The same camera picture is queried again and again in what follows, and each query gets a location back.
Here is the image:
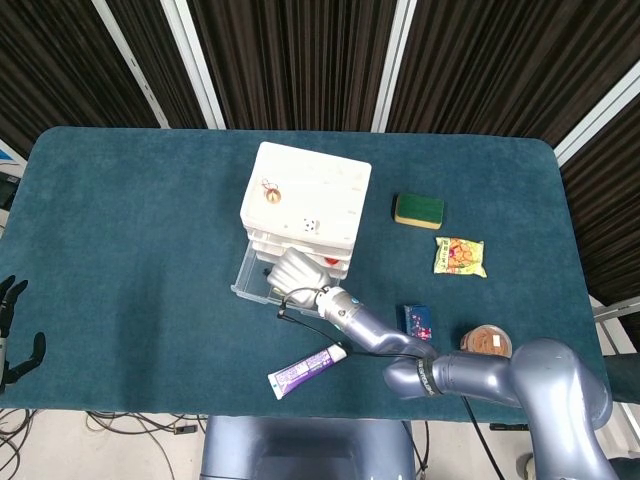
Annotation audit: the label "grey metal side frame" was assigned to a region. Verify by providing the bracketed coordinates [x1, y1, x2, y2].
[592, 294, 640, 441]

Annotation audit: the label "white partition frame post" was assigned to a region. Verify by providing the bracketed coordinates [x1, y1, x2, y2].
[370, 0, 418, 134]
[553, 64, 640, 169]
[159, 0, 227, 130]
[91, 0, 171, 129]

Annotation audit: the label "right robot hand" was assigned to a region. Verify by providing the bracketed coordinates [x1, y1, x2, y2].
[263, 247, 335, 309]

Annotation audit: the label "white plastic drawer unit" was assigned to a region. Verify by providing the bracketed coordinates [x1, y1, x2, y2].
[238, 140, 374, 281]

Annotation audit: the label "gold bell with red cord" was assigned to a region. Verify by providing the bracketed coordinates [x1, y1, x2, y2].
[260, 178, 283, 205]

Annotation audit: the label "dark brown pleated curtain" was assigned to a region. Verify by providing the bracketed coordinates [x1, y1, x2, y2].
[0, 0, 640, 306]

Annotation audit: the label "blue grey robot torso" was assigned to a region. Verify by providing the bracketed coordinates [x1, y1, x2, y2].
[199, 413, 416, 480]

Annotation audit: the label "teal table cloth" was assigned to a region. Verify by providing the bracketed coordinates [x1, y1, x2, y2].
[0, 124, 614, 425]

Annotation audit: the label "tangled floor cables with adapter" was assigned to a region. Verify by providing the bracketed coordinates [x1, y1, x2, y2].
[84, 409, 207, 480]

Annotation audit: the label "purple and white toothpaste tube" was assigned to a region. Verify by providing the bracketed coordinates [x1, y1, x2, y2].
[267, 344, 348, 400]

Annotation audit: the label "clear jar with brown paste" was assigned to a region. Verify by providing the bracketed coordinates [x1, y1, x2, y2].
[459, 323, 514, 359]

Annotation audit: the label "tangled black floor cables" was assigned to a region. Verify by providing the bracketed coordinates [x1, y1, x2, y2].
[0, 407, 37, 480]

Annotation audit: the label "clear drawer with chick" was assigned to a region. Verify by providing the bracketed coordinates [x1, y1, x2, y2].
[229, 242, 342, 317]

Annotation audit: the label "yellow snack packet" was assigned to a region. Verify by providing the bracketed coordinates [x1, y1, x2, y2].
[432, 236, 488, 278]

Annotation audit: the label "blue printed carton box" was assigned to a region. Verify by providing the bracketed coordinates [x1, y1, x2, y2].
[401, 303, 434, 344]

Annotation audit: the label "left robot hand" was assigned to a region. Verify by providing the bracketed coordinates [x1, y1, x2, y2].
[0, 274, 47, 394]

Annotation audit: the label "green and yellow sponge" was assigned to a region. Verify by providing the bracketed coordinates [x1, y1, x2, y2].
[393, 193, 445, 231]

